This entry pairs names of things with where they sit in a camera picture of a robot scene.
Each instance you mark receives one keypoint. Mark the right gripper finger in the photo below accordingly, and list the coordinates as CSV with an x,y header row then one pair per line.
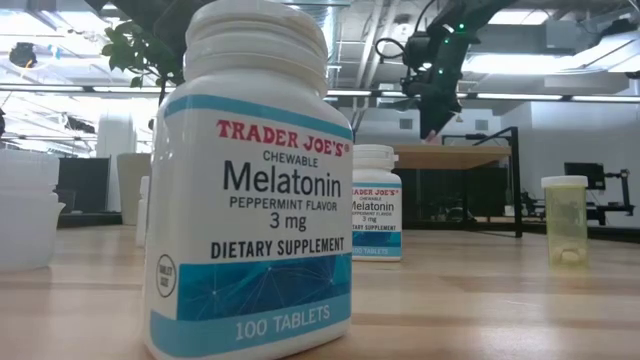
x,y
435,112

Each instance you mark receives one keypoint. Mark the orange translucent pill bottle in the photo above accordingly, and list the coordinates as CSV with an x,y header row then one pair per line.
x,y
429,137

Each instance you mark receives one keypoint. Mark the white melatonin supplement bottle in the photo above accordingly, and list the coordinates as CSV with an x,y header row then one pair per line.
x,y
377,210
250,200

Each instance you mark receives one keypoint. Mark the yellow translucent pill bottle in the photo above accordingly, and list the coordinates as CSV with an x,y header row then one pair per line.
x,y
565,225

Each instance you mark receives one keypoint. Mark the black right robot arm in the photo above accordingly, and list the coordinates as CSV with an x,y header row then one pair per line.
x,y
475,12

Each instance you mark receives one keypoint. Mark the wooden shelf black metal legs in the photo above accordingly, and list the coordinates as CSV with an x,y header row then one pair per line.
x,y
450,156

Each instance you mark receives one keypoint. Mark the green leafy plant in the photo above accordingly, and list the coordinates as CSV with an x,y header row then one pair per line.
x,y
125,55

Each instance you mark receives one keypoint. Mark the horizontal overhead light bar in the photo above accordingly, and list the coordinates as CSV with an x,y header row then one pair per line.
x,y
520,96

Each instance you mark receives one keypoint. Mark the black round ceiling device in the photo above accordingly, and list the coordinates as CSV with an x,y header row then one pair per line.
x,y
23,55

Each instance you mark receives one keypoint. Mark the black computer monitor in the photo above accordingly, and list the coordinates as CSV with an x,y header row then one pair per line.
x,y
585,176

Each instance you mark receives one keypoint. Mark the plain white plant pot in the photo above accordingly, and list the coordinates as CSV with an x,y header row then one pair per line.
x,y
127,190

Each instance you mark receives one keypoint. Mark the black office partition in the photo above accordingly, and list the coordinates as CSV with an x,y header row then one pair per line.
x,y
82,185

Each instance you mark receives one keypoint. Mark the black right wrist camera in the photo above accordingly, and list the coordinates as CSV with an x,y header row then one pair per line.
x,y
414,50

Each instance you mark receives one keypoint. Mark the grey wall vent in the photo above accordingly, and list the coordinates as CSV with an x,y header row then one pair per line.
x,y
481,125
406,123

